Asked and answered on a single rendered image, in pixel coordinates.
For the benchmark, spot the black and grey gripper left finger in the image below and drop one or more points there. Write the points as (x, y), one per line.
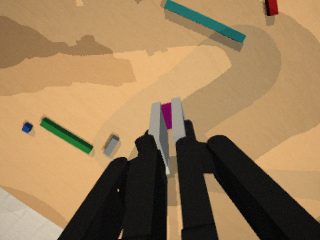
(102, 214)

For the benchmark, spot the small blue block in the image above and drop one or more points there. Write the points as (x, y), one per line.
(27, 127)

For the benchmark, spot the grey rectangular block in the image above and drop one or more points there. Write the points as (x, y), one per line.
(111, 145)

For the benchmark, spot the magenta rod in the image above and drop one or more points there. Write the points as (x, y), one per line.
(166, 110)

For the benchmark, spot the turquoise rod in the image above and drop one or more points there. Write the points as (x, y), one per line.
(206, 21)

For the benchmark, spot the green rod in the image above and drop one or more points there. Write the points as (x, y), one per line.
(66, 135)

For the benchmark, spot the dark red rod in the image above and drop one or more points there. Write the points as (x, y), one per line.
(271, 7)

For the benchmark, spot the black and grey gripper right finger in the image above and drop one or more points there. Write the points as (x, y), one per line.
(269, 210)

